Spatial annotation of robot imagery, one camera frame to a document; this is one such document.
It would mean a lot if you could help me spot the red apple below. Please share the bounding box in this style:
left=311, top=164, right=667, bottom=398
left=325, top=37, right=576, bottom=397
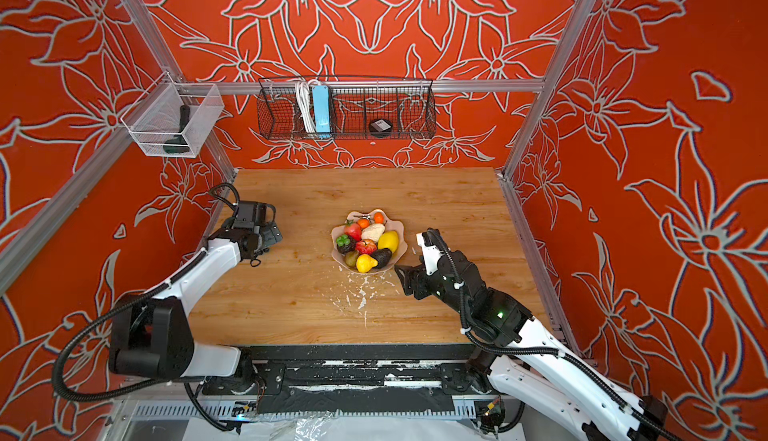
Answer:
left=344, top=220, right=363, bottom=242

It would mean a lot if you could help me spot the brown kiwi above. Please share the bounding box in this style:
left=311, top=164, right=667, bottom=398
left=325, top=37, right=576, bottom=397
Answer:
left=344, top=250, right=360, bottom=269

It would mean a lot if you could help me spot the red wrinkled strawberry fruit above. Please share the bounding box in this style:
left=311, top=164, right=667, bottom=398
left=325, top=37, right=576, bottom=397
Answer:
left=355, top=239, right=378, bottom=255

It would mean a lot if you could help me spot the small yellow lemon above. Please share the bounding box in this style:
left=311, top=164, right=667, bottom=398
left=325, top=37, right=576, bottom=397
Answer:
left=355, top=254, right=379, bottom=273

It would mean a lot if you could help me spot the beige garlic-like fruit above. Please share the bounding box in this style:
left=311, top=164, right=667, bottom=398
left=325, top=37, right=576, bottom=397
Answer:
left=361, top=223, right=386, bottom=243

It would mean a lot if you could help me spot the dark avocado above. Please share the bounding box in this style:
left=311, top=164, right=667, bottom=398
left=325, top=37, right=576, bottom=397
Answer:
left=371, top=248, right=392, bottom=270

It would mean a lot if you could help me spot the large yellow lemon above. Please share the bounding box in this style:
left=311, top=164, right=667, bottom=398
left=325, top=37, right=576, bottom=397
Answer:
left=377, top=230, right=400, bottom=254

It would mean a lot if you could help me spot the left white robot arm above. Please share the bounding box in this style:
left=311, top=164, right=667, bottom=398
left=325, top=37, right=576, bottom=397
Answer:
left=109, top=201, right=282, bottom=380

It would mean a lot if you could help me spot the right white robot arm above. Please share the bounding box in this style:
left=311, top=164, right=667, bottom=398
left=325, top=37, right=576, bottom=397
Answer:
left=395, top=239, right=674, bottom=440

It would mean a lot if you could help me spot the dark green brush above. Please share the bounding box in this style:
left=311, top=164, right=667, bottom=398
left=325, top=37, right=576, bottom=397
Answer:
left=163, top=104, right=191, bottom=154

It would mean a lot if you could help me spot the clear plastic bin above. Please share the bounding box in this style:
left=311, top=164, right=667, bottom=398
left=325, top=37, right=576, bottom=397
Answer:
left=120, top=80, right=224, bottom=158

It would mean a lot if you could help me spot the light blue box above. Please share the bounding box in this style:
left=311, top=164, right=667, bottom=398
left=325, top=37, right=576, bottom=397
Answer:
left=312, top=84, right=331, bottom=138

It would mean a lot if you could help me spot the black round puck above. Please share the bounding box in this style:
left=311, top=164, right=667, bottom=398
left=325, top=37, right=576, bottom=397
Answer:
left=368, top=118, right=393, bottom=139

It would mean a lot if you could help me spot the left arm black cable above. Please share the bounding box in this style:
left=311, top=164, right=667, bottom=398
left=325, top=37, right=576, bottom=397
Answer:
left=50, top=181, right=241, bottom=433

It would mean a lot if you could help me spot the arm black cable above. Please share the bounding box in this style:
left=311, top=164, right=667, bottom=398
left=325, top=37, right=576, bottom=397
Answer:
left=422, top=227, right=685, bottom=441
left=50, top=181, right=241, bottom=433

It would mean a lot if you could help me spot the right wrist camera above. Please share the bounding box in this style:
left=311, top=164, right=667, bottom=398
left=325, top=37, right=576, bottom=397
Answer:
left=416, top=230, right=442, bottom=276

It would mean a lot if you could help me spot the white coiled cable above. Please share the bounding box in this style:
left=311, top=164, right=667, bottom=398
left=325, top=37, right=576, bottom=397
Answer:
left=294, top=79, right=317, bottom=135

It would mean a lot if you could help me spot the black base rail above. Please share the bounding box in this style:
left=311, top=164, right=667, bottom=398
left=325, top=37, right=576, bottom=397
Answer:
left=202, top=343, right=497, bottom=418

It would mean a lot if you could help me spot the black wire basket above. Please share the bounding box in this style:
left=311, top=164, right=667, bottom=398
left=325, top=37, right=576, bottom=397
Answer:
left=256, top=76, right=437, bottom=141

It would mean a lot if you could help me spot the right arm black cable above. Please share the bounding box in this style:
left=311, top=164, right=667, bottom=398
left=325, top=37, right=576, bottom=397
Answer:
left=422, top=227, right=685, bottom=441

